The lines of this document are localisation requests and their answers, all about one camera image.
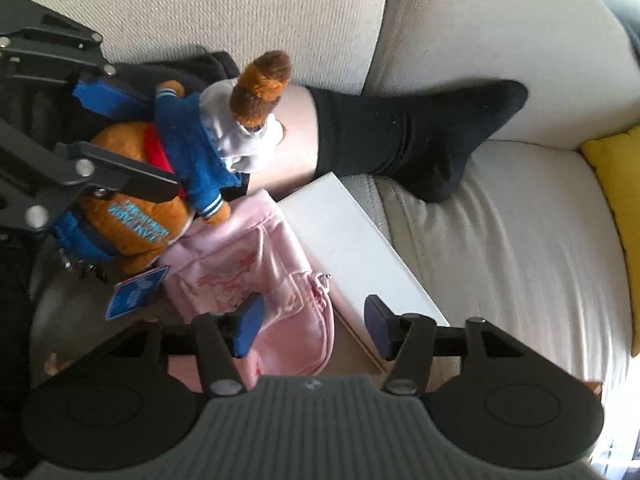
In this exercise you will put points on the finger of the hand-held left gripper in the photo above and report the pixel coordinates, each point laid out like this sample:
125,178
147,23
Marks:
80,240
107,97

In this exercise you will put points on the pink fabric pouch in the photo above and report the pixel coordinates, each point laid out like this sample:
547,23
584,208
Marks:
260,270

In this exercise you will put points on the yellow cushion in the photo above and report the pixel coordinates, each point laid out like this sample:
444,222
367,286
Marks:
622,185

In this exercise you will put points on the beige sofa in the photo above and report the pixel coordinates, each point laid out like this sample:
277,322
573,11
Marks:
500,250

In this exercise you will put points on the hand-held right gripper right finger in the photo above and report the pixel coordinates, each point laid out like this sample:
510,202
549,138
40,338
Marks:
376,327

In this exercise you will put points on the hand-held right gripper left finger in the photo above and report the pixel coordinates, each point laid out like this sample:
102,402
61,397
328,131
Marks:
250,327

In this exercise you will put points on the black sock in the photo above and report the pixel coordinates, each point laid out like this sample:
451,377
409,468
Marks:
410,135

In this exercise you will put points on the brown plush bear toy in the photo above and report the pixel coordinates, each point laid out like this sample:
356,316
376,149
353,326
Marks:
185,150

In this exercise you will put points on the white flat box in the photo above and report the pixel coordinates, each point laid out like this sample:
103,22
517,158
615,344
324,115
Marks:
345,245

